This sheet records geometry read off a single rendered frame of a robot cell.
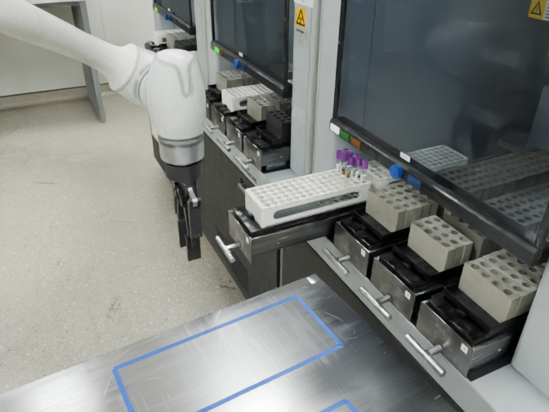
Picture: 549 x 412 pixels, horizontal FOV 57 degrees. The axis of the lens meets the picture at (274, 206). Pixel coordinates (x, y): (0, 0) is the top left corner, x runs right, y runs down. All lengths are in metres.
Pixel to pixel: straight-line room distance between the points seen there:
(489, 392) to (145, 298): 1.57
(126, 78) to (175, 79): 0.15
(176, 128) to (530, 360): 0.75
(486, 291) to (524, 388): 0.17
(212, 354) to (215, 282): 1.43
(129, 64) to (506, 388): 0.91
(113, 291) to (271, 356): 1.53
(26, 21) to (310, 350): 0.68
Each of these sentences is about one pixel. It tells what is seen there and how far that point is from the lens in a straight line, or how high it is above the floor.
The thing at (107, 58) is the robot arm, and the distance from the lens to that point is 1.06.
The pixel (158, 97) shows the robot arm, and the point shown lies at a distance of 0.96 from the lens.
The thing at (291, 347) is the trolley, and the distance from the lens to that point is 0.87.
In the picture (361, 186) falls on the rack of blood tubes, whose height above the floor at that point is 0.86.
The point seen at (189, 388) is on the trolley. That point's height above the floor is 0.82.
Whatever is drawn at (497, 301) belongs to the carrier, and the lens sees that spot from 0.97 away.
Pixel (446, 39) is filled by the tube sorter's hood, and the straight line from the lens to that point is 0.95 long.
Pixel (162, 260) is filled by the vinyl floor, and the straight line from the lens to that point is 2.44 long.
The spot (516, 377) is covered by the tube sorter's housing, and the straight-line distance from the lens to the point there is 1.03.
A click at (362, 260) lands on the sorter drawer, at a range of 1.14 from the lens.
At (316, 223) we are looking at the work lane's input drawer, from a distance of 1.19.
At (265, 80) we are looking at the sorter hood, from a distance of 1.57.
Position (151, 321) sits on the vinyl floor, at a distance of 2.13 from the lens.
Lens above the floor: 1.45
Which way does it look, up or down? 31 degrees down
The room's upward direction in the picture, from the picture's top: 1 degrees clockwise
